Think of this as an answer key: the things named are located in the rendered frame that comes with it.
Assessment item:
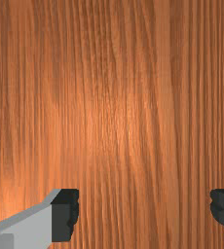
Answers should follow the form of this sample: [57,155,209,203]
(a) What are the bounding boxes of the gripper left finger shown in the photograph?
[0,188,80,249]

